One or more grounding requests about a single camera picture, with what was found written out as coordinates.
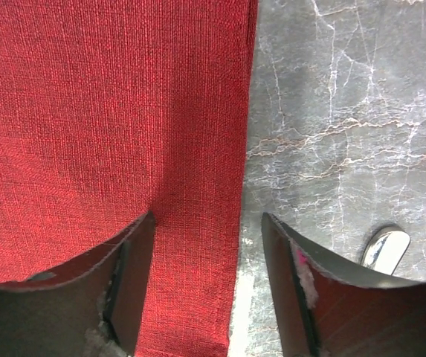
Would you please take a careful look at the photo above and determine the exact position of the dark red cloth napkin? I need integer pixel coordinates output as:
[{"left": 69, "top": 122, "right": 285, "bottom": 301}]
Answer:
[{"left": 0, "top": 1, "right": 258, "bottom": 356}]

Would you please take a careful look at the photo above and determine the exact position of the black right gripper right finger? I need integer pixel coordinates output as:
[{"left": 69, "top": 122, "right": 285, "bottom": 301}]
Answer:
[{"left": 262, "top": 213, "right": 426, "bottom": 356}]

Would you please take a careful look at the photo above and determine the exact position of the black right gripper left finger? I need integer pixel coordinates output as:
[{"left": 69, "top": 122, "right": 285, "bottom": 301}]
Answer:
[{"left": 0, "top": 212, "right": 155, "bottom": 356}]

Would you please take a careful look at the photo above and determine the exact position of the silver knife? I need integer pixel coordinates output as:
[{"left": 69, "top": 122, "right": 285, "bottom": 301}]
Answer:
[{"left": 361, "top": 225, "right": 410, "bottom": 275}]

